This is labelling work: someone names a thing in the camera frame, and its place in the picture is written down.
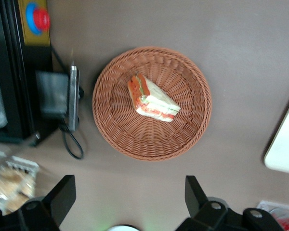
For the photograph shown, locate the yellow black emergency stop box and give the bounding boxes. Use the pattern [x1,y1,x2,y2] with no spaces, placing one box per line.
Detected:
[0,0,55,147]

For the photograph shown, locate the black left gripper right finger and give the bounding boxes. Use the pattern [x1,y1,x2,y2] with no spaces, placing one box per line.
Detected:
[175,175,286,231]

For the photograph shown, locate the brown round wicker basket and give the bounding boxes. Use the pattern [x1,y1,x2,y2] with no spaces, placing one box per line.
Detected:
[92,46,212,162]

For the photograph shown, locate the clear acrylic bottle rack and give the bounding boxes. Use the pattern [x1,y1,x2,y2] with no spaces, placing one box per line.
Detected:
[256,200,289,231]

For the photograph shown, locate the triangular sandwich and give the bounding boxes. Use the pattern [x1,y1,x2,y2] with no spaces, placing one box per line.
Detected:
[127,73,181,123]

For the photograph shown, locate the black looped cable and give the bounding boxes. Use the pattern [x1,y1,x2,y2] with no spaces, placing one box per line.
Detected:
[57,119,85,161]

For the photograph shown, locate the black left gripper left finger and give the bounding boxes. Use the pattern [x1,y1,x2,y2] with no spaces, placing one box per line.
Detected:
[0,175,77,231]

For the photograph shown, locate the white wire rack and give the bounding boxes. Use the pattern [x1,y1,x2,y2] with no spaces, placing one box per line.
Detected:
[0,148,41,217]

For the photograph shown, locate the cream rectangular tray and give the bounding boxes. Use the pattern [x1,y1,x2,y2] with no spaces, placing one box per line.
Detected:
[263,88,289,176]

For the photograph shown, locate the clear bag of brown snacks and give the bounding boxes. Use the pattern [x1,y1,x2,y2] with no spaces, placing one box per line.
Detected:
[0,163,38,215]

